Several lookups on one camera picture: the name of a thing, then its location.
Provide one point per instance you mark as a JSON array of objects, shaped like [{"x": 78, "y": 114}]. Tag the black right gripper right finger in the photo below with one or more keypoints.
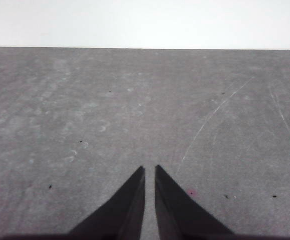
[{"x": 177, "y": 215}]

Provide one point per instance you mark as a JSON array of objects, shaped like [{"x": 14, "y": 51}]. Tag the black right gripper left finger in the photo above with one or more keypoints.
[{"x": 124, "y": 215}]

